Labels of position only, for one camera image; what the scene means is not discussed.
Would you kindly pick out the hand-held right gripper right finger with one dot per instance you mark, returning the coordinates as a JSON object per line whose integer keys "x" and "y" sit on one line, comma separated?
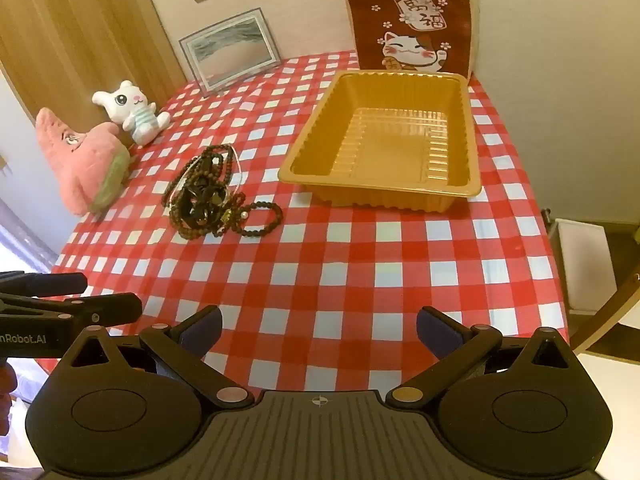
{"x": 434, "y": 332}

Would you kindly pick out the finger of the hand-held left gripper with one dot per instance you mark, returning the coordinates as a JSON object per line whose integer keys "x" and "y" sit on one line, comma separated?
{"x": 110, "y": 309}
{"x": 50, "y": 284}

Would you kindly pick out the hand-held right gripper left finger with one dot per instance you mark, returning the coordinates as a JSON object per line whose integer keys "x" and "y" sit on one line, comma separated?
{"x": 202, "y": 334}

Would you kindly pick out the yellow plastic tray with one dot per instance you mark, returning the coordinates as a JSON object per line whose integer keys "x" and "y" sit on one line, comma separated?
{"x": 395, "y": 130}

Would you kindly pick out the pink plush toy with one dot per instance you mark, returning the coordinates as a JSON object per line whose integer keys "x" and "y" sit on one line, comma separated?
{"x": 80, "y": 160}

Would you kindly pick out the red checkered tablecloth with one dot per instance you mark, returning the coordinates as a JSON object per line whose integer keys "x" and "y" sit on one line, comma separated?
{"x": 325, "y": 260}

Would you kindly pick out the white box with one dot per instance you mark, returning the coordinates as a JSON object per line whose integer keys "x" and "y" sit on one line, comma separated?
{"x": 585, "y": 265}

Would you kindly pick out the wooden and white chair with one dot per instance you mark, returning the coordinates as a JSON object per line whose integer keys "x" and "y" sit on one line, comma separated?
{"x": 610, "y": 310}

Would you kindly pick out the white bunny plush toy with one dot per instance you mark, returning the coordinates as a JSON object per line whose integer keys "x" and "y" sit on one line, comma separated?
{"x": 132, "y": 107}

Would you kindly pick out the wooden cabinet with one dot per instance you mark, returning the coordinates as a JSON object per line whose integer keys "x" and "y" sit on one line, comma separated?
{"x": 75, "y": 25}

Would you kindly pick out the red lucky cat cushion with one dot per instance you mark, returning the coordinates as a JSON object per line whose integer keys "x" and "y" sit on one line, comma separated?
{"x": 405, "y": 20}

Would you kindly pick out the glass picture frame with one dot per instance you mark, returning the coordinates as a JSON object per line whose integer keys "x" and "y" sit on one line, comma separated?
{"x": 230, "y": 50}

